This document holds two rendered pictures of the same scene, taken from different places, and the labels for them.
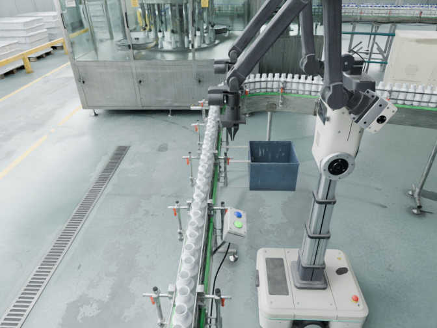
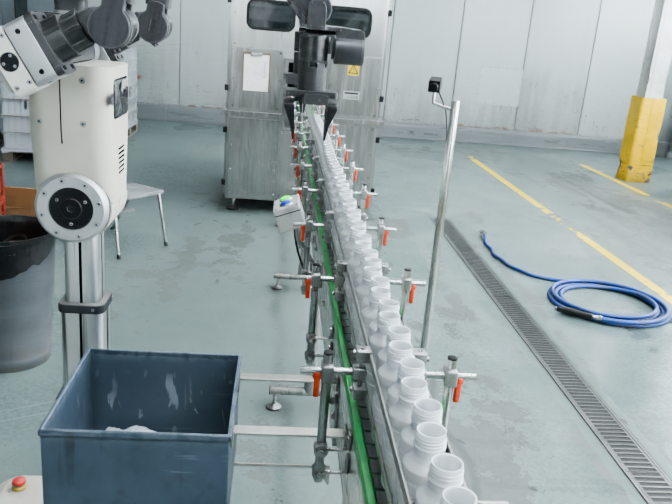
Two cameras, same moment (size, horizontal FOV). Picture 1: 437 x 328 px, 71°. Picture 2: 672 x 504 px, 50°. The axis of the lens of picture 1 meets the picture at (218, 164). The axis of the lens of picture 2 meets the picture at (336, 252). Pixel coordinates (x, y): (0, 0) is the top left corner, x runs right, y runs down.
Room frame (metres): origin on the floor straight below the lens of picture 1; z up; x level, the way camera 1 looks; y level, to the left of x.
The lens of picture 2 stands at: (3.03, -0.23, 1.61)
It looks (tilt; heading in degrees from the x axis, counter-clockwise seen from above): 17 degrees down; 171
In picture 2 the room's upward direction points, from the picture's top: 5 degrees clockwise
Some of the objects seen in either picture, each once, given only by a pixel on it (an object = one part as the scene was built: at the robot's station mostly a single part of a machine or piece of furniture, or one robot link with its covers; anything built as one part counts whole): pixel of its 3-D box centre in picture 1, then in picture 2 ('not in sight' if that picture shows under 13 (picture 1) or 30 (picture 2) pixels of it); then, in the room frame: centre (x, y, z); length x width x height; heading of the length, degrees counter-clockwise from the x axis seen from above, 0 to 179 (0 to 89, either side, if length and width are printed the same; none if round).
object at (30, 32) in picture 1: (18, 39); not in sight; (9.25, 5.53, 0.50); 1.23 x 1.04 x 1.00; 87
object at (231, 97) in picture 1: (231, 98); (307, 41); (1.13, -0.06, 1.57); 0.07 x 0.06 x 0.07; 88
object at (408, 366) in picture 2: not in sight; (405, 414); (2.13, 0.03, 1.08); 0.06 x 0.06 x 0.17
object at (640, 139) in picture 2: not in sight; (640, 139); (-5.88, 5.11, 0.55); 0.40 x 0.40 x 1.10; 87
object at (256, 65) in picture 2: not in sight; (256, 72); (-3.16, -0.07, 1.22); 0.23 x 0.03 x 0.32; 87
